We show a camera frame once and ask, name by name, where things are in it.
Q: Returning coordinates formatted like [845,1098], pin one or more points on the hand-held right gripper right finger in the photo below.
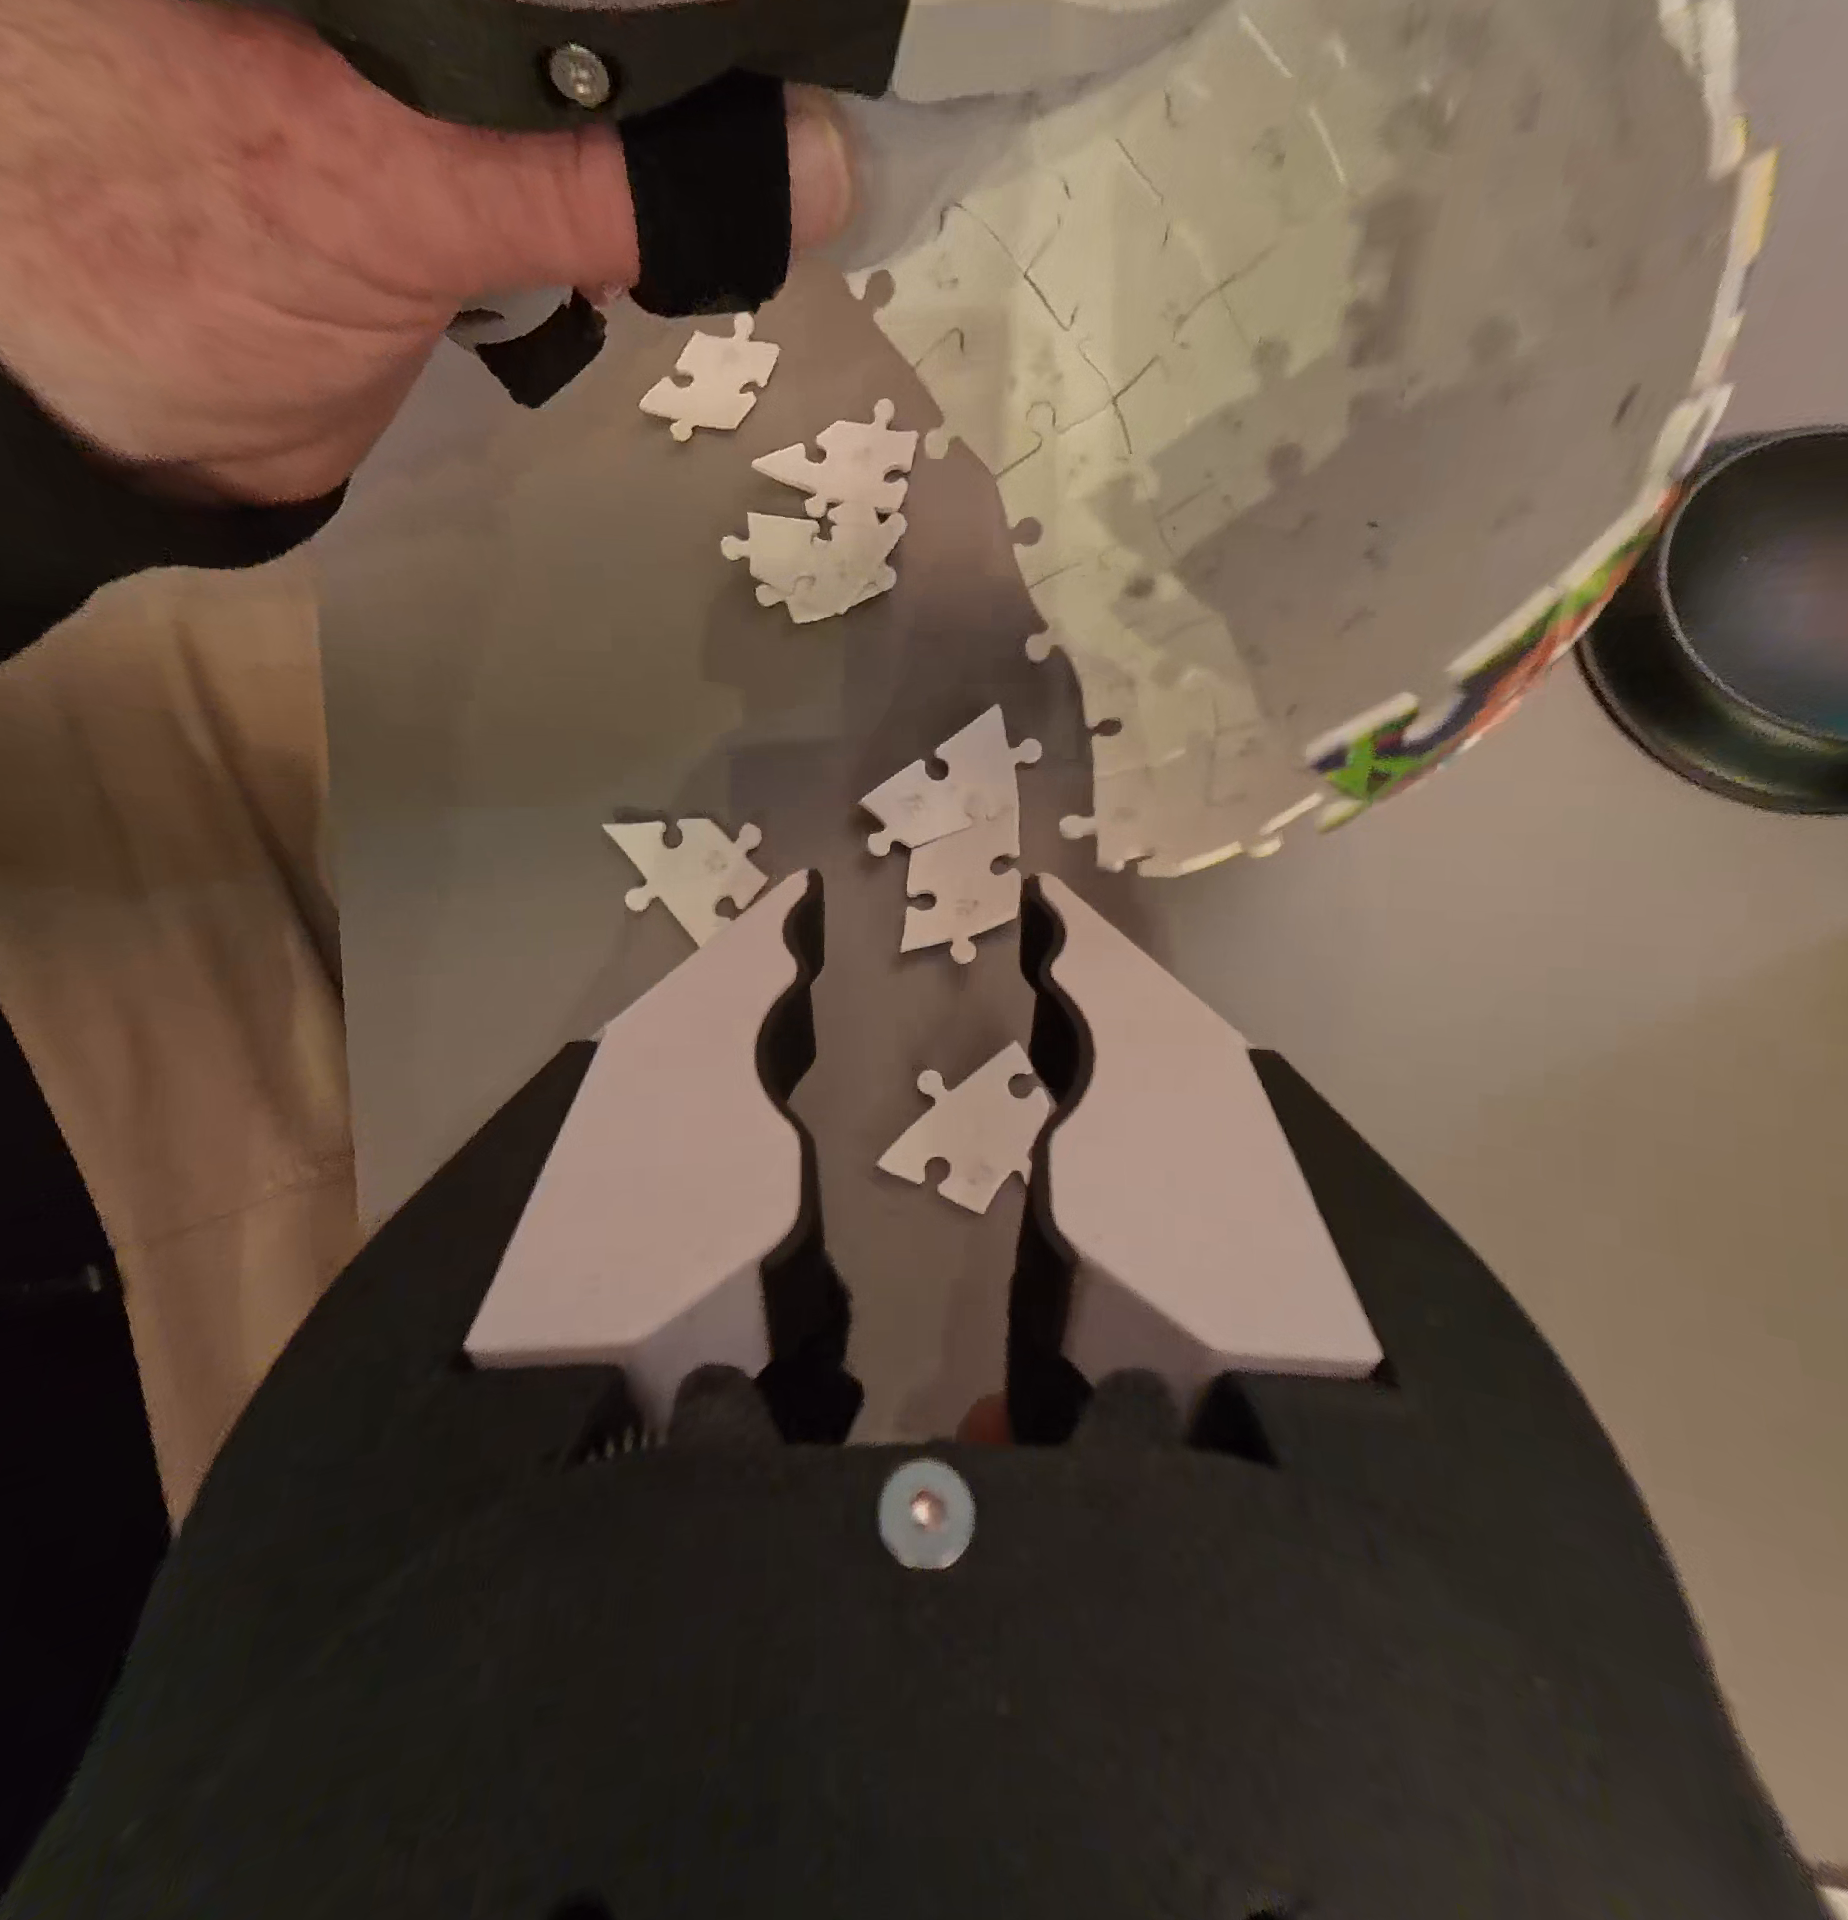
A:
[1210,1200]

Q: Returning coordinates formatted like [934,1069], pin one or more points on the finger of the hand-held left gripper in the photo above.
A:
[1014,36]

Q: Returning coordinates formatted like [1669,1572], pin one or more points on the person's beige clothing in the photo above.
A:
[144,976]

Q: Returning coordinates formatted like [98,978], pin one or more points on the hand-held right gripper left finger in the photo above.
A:
[639,1200]

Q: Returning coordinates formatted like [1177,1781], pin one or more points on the person's dark trousers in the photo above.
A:
[39,1351]

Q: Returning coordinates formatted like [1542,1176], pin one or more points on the partly built puzzle ball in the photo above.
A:
[1316,375]

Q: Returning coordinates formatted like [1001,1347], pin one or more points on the black round ball stand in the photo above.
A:
[1765,630]

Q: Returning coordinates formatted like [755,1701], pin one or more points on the person's left hand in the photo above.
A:
[189,226]

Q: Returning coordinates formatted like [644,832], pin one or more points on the puzzle pieces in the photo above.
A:
[685,861]

